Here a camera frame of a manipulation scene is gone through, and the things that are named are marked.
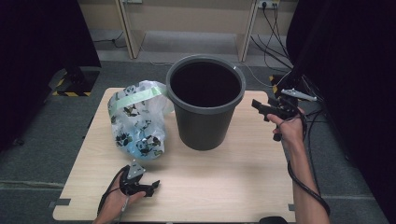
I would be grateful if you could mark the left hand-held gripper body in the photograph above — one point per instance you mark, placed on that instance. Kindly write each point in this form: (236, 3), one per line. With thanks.
(132, 183)

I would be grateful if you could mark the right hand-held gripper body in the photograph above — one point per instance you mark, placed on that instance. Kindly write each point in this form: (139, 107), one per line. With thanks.
(286, 107)

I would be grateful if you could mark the white printed plastic trash bag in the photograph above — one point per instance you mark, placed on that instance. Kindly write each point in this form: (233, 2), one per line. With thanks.
(137, 124)

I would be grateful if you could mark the dark grey trash can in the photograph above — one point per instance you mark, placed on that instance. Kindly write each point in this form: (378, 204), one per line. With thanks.
(202, 132)

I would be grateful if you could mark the person's right hand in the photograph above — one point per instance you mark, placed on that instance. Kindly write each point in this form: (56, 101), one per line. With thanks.
(292, 129)

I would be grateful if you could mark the person's left hand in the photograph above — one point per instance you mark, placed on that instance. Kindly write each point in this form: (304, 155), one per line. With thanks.
(115, 203)

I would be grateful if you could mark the black stand base striped tape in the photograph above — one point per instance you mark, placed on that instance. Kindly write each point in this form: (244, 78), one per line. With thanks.
(79, 82)
(275, 83)

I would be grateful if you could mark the grey tape strip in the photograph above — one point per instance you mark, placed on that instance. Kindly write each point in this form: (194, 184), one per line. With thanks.
(60, 202)
(291, 207)

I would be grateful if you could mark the black curtain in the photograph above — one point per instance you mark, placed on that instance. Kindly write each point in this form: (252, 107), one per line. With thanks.
(31, 62)
(358, 62)

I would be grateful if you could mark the dark round object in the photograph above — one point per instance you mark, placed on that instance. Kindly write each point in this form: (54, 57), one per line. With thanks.
(274, 220)

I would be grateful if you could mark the white wall socket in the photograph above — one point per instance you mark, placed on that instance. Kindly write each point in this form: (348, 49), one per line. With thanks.
(269, 3)

